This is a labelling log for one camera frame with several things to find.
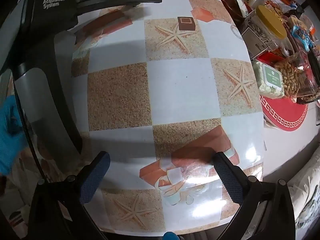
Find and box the grey cardboard box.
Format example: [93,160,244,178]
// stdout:
[240,27,269,60]

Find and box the yellow lid clear jar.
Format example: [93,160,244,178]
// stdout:
[246,5,288,52]

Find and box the person's left hand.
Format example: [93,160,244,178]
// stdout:
[0,95,28,176]

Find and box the clear container of peanuts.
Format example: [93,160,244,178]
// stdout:
[274,50,320,104]

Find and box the blue snack packet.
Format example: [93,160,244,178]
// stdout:
[291,24,314,48]

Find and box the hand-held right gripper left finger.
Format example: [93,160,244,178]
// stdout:
[27,151,112,240]

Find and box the red round patterned mat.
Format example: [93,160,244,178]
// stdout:
[259,95,308,132]

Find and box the green label wet wipes pack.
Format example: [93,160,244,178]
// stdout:
[252,59,287,99]

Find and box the starfish print tablecloth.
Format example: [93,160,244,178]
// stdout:
[67,0,267,233]

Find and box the beige cushion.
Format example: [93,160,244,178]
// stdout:
[287,152,320,230]

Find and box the dark red dish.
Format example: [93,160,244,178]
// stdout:
[216,0,247,22]

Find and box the small brown square box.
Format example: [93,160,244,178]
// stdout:
[177,16,196,31]

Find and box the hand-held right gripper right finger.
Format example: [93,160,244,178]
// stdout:
[211,151,297,240]

